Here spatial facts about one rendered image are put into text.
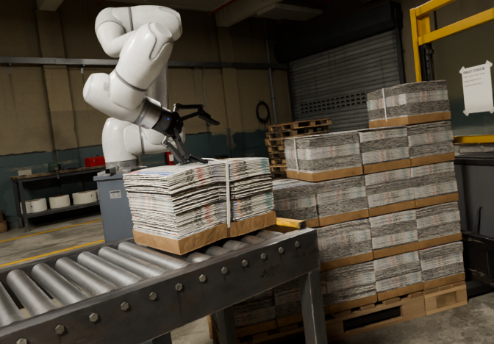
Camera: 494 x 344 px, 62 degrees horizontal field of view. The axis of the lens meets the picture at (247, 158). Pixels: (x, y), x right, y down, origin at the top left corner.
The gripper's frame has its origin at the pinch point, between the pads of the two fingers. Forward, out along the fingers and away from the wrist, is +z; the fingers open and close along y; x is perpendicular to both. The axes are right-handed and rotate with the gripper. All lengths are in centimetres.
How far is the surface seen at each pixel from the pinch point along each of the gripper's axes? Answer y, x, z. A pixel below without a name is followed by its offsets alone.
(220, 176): 12.0, 12.8, -0.2
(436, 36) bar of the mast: -136, -19, 151
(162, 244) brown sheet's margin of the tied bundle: 35.1, 4.7, -7.7
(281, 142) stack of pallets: -218, -520, 464
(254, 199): 14.6, 12.2, 14.7
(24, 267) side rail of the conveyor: 52, -23, -35
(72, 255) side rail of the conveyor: 46, -23, -23
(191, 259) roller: 36.8, 15.1, -3.5
